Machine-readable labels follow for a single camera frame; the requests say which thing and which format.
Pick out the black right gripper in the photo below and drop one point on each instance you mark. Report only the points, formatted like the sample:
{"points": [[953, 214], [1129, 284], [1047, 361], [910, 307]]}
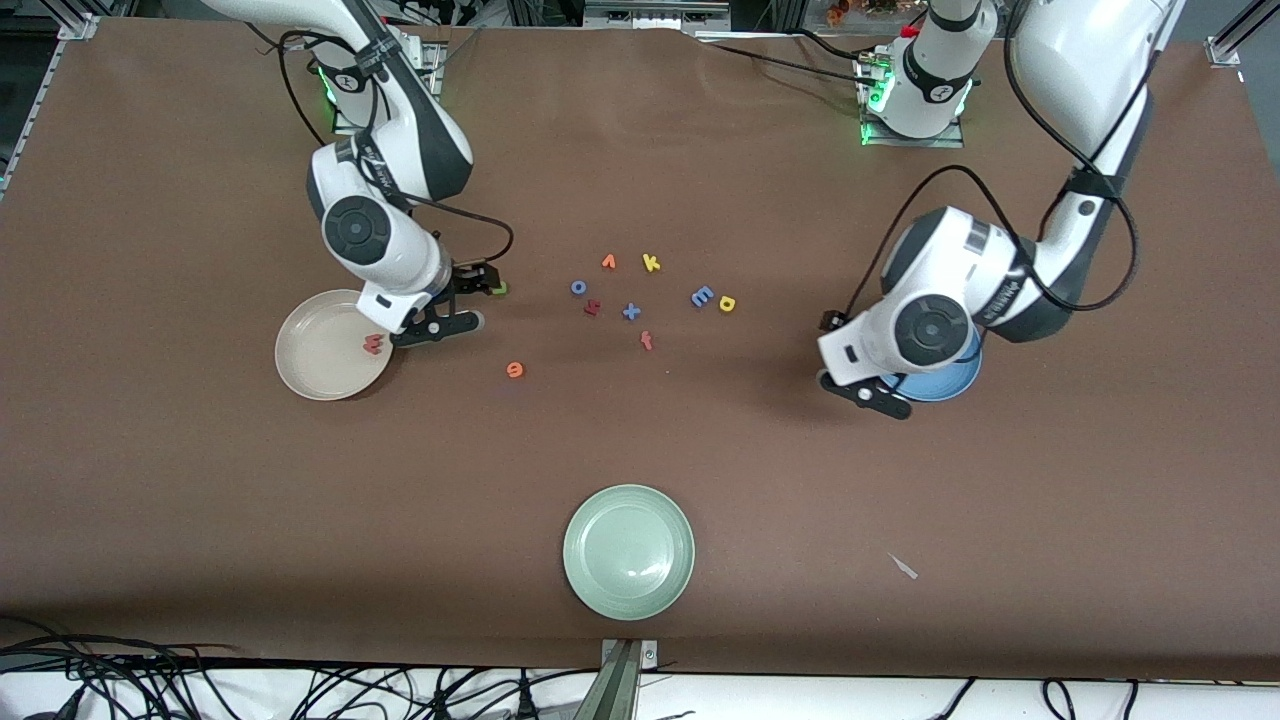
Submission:
{"points": [[466, 279]]}

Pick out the red foam letter w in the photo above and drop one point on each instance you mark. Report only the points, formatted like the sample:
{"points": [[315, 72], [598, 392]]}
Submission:
{"points": [[373, 345]]}

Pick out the blue foam letter m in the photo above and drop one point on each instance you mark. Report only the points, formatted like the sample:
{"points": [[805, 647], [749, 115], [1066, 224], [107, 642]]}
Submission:
{"points": [[703, 296]]}

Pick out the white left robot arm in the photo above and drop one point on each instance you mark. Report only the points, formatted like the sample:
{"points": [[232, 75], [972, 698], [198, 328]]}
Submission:
{"points": [[935, 330]]}

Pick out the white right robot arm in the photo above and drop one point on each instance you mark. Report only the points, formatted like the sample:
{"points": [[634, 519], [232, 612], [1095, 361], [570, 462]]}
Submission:
{"points": [[355, 230]]}

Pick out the blue plate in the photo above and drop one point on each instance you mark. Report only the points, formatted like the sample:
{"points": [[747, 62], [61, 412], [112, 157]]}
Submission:
{"points": [[952, 385]]}

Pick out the beige brown plate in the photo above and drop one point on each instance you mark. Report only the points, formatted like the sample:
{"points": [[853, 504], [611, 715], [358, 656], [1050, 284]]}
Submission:
{"points": [[320, 362]]}

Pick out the small white paper scrap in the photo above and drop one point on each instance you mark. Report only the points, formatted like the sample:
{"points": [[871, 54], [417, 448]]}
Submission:
{"points": [[904, 567]]}

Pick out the pale green plate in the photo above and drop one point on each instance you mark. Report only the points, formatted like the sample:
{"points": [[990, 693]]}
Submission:
{"points": [[628, 552]]}

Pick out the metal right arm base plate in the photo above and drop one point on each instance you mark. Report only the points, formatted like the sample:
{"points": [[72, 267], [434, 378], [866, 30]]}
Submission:
{"points": [[436, 80]]}

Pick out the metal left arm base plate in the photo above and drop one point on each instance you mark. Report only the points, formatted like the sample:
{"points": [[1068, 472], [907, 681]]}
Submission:
{"points": [[950, 140]]}

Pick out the aluminium frame rail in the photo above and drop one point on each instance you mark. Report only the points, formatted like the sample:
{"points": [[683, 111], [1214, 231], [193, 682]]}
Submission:
{"points": [[655, 15]]}

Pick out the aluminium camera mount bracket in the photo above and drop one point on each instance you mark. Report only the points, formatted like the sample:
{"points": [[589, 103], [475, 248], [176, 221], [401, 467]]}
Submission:
{"points": [[628, 680]]}

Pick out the aluminium table corner bracket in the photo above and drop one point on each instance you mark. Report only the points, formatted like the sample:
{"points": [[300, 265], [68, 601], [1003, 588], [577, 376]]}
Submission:
{"points": [[78, 26], [1224, 50]]}

